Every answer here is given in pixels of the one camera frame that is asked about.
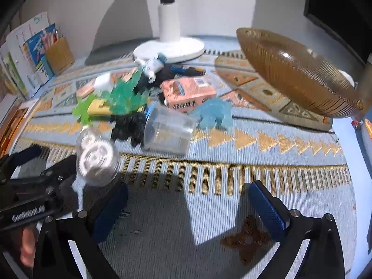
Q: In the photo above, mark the wooden pen holder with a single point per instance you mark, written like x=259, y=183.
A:
x=59, y=55

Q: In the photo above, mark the dark television screen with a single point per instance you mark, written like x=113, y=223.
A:
x=343, y=5

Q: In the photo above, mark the patterned table mat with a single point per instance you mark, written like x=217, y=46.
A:
x=261, y=157

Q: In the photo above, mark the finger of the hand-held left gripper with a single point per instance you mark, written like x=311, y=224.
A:
x=23, y=155
x=62, y=170

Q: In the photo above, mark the white charger cube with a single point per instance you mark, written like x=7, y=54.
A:
x=103, y=84

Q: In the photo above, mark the blue translucent toy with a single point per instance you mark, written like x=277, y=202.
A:
x=213, y=113

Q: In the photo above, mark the light green translucent toy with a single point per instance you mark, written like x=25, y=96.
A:
x=84, y=110

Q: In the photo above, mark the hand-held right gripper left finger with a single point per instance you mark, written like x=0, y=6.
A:
x=112, y=213

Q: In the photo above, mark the person's left hand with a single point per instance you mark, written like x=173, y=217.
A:
x=28, y=244

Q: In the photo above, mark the clear plastic cup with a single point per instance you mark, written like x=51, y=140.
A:
x=168, y=130

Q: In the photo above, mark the black bumpy toy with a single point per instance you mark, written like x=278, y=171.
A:
x=128, y=126

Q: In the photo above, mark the bunch of pens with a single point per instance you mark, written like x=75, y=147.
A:
x=51, y=37

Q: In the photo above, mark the pink box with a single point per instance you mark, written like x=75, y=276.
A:
x=186, y=93

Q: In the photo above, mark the clear container with white gears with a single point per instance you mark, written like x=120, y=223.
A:
x=96, y=157

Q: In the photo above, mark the dark green translucent toy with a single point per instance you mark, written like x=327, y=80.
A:
x=125, y=96

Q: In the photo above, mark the blue white robot figurine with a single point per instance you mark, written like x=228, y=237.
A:
x=152, y=65

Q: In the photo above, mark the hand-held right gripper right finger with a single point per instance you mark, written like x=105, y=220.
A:
x=267, y=212

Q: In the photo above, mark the amber glass bowl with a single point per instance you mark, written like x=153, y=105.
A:
x=290, y=72

